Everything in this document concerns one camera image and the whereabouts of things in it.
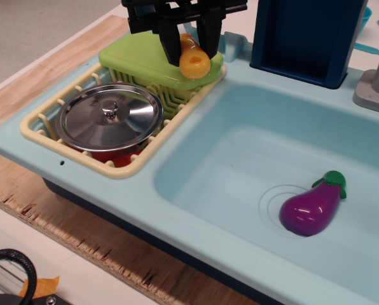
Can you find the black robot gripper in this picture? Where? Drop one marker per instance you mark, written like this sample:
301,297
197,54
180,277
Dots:
162,17

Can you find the yellow handled white toy knife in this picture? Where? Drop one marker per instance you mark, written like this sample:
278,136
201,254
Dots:
194,63

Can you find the green plastic cutting board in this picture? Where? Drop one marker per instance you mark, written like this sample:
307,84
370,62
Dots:
142,56

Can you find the wooden base board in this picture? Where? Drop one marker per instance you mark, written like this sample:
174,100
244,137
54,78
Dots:
96,261

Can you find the light blue plate holder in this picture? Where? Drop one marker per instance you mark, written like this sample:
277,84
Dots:
231,45

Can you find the cream dish rack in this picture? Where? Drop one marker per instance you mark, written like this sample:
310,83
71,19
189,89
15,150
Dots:
39,125

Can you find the steel pot lid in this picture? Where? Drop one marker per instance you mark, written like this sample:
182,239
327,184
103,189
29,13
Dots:
109,117

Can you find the dark blue back panel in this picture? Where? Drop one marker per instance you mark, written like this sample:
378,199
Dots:
311,41

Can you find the red pot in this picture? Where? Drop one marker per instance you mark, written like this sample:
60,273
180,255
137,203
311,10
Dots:
119,158

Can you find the light blue toy sink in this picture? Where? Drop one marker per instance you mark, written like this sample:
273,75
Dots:
214,187

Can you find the blue plastic utensil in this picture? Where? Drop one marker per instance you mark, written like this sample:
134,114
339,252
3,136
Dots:
366,48

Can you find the blue plastic cup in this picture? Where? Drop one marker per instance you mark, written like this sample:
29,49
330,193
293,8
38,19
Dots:
366,16

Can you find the purple toy eggplant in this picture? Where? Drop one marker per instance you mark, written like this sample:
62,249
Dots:
309,213

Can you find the orange tape piece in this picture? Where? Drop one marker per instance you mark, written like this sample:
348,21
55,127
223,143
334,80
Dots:
44,287

